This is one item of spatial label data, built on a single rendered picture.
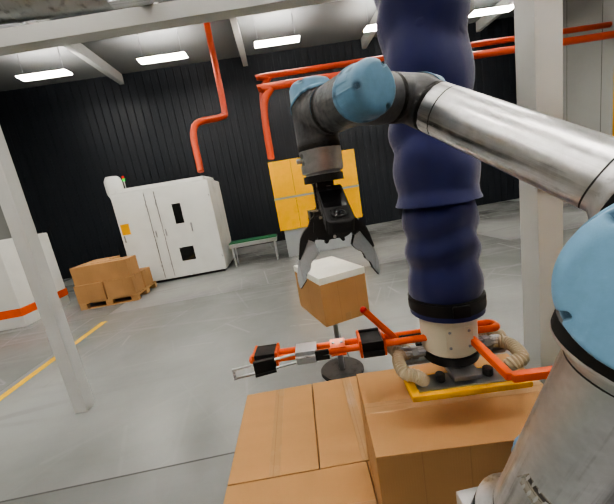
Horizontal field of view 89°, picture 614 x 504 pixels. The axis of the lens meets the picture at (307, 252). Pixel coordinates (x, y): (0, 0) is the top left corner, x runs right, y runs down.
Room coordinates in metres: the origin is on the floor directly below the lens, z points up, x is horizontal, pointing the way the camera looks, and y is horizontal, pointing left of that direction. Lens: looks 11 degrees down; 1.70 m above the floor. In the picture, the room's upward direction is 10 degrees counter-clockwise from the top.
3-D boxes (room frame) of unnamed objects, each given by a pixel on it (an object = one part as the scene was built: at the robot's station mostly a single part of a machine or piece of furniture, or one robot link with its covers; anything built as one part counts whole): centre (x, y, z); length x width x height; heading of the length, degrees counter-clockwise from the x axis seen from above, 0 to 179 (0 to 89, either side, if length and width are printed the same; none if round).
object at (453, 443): (0.92, -0.40, 0.74); 0.60 x 0.40 x 0.40; 87
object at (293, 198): (8.61, -0.48, 1.24); 2.22 x 0.91 x 2.48; 93
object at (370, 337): (0.94, -0.16, 1.18); 0.10 x 0.08 x 0.06; 177
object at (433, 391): (0.83, -0.40, 1.07); 0.34 x 0.10 x 0.05; 87
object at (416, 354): (0.93, -0.41, 1.11); 0.34 x 0.25 x 0.06; 87
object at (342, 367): (2.63, -0.14, 0.31); 0.40 x 0.40 x 0.62
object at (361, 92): (0.50, -0.12, 1.82); 0.11 x 0.11 x 0.08; 29
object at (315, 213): (0.58, -0.05, 1.66); 0.09 x 0.08 x 0.12; 3
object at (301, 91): (0.57, -0.05, 1.82); 0.09 x 0.08 x 0.11; 29
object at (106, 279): (6.84, 4.28, 0.45); 1.21 x 1.02 x 0.90; 93
